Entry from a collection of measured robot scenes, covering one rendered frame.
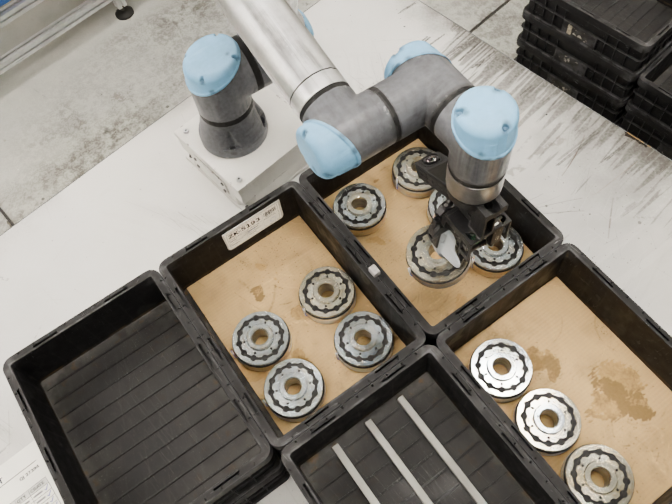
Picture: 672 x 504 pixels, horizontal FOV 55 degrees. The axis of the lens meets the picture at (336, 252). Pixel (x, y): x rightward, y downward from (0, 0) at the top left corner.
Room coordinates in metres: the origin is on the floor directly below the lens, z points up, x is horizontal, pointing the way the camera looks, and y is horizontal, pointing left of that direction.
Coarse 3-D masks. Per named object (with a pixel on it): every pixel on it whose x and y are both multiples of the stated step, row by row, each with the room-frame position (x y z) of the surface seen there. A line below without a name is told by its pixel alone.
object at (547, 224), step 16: (304, 176) 0.70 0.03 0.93; (512, 192) 0.59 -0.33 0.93; (528, 208) 0.55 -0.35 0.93; (336, 224) 0.59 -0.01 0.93; (544, 224) 0.51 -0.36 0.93; (352, 240) 0.55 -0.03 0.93; (560, 240) 0.48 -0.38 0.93; (368, 256) 0.51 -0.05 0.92; (544, 256) 0.45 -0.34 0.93; (384, 272) 0.48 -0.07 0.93; (512, 272) 0.43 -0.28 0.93; (496, 288) 0.41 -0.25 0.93; (464, 304) 0.39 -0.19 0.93; (416, 320) 0.38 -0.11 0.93; (448, 320) 0.37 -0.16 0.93; (432, 336) 0.35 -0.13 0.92
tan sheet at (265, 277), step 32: (288, 224) 0.67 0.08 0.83; (256, 256) 0.61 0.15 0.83; (288, 256) 0.59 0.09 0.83; (320, 256) 0.58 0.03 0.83; (192, 288) 0.56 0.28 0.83; (224, 288) 0.55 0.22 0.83; (256, 288) 0.54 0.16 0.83; (288, 288) 0.53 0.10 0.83; (224, 320) 0.49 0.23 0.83; (288, 320) 0.46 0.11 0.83; (320, 352) 0.39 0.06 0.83; (256, 384) 0.36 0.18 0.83; (352, 384) 0.32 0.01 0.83
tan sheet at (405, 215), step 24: (384, 168) 0.75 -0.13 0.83; (336, 192) 0.72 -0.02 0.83; (384, 192) 0.70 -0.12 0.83; (408, 216) 0.63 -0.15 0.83; (360, 240) 0.60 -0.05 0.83; (384, 240) 0.59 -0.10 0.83; (408, 240) 0.58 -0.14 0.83; (384, 264) 0.54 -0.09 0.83; (408, 288) 0.48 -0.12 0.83; (432, 288) 0.47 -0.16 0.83; (456, 288) 0.47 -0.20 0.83; (480, 288) 0.46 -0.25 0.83; (432, 312) 0.43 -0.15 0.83
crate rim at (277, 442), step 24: (240, 216) 0.64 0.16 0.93; (336, 240) 0.56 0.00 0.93; (168, 264) 0.57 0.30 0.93; (360, 264) 0.51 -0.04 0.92; (384, 288) 0.45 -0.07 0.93; (192, 312) 0.47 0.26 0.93; (216, 360) 0.38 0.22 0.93; (240, 384) 0.33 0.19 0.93; (360, 384) 0.29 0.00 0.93; (336, 408) 0.26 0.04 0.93; (264, 432) 0.25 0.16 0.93; (288, 432) 0.24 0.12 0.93
